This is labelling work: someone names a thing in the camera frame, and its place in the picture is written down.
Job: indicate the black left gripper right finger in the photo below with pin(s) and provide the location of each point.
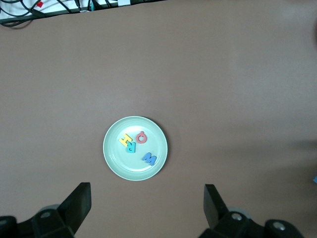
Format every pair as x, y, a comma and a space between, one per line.
215, 210

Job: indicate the red tag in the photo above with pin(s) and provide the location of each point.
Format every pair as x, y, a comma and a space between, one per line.
39, 4

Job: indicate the yellow capital letter H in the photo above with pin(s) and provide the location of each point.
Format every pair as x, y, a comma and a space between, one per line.
125, 140

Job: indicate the blue capital letter W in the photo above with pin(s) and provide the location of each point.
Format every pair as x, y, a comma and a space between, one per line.
149, 159

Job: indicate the green plate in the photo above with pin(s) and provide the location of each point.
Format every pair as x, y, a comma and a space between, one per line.
119, 161

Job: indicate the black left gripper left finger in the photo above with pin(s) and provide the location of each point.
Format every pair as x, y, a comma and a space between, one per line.
74, 210

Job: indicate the red capital letter Q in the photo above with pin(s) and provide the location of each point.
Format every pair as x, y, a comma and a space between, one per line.
137, 138

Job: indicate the teal capital letter R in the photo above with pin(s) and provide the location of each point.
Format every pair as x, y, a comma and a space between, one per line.
131, 148

